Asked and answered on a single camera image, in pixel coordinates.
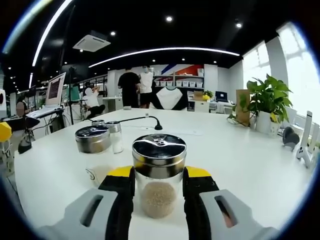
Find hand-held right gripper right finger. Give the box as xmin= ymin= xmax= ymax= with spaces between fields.
xmin=183 ymin=165 xmax=278 ymax=240

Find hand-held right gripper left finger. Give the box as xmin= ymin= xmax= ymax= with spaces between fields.
xmin=39 ymin=165 xmax=136 ymax=240

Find tall seasoning bottle brown contents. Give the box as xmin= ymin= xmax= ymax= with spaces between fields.
xmin=131 ymin=133 xmax=188 ymax=218

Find tall seasoning bottle white contents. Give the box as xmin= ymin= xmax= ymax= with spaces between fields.
xmin=74 ymin=125 xmax=111 ymax=188

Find small black object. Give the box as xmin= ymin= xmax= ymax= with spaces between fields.
xmin=18 ymin=136 xmax=33 ymax=155

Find black laptop stand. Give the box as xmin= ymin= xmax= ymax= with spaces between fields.
xmin=24 ymin=109 xmax=66 ymax=141

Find white laptop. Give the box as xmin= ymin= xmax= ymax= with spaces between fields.
xmin=26 ymin=71 xmax=67 ymax=118

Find black tripod stand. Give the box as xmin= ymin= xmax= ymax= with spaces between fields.
xmin=67 ymin=66 xmax=77 ymax=125

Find green board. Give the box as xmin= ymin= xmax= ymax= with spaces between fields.
xmin=68 ymin=84 xmax=81 ymax=102

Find black hanging screen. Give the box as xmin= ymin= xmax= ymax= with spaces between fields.
xmin=61 ymin=64 xmax=90 ymax=78

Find ceiling light strip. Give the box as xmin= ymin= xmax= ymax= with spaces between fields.
xmin=32 ymin=0 xmax=73 ymax=67
xmin=88 ymin=47 xmax=241 ymax=68

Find brown paper bag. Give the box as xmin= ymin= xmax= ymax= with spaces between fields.
xmin=235 ymin=89 xmax=252 ymax=126

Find computer monitor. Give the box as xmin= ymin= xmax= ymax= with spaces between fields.
xmin=214 ymin=91 xmax=229 ymax=102

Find ceiling air conditioner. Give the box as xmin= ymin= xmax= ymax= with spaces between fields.
xmin=72 ymin=30 xmax=112 ymax=53

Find dark grey desk gadget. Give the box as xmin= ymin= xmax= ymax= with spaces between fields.
xmin=283 ymin=126 xmax=300 ymax=152

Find white handheld device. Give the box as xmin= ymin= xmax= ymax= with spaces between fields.
xmin=296 ymin=146 xmax=316 ymax=169

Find shelf of white storage bins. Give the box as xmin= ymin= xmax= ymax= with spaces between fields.
xmin=152 ymin=74 xmax=205 ymax=88

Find green potted plant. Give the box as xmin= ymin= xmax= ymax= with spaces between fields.
xmin=227 ymin=74 xmax=293 ymax=137

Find tall white flask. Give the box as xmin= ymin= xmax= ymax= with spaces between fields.
xmin=303 ymin=111 xmax=313 ymax=153

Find black power cable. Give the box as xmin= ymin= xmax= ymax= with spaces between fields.
xmin=83 ymin=115 xmax=163 ymax=131

